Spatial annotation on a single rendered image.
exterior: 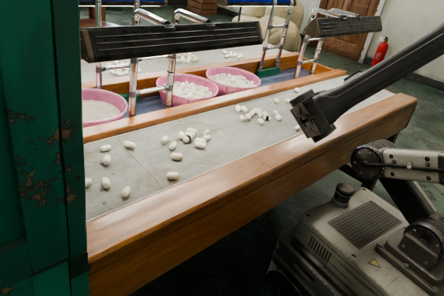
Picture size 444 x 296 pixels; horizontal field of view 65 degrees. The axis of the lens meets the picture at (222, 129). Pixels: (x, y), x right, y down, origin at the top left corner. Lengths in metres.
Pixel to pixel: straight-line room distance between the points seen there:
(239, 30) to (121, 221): 0.69
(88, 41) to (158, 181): 0.40
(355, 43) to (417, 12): 0.91
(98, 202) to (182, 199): 0.20
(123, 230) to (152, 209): 0.09
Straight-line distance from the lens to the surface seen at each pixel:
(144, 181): 0.97
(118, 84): 1.49
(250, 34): 1.20
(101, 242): 0.79
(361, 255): 1.36
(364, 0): 5.84
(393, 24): 5.74
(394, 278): 1.35
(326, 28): 1.59
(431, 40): 0.75
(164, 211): 0.85
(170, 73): 1.26
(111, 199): 0.92
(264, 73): 2.07
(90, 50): 0.87
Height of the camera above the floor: 1.34
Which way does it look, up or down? 28 degrees down
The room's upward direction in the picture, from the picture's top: 10 degrees clockwise
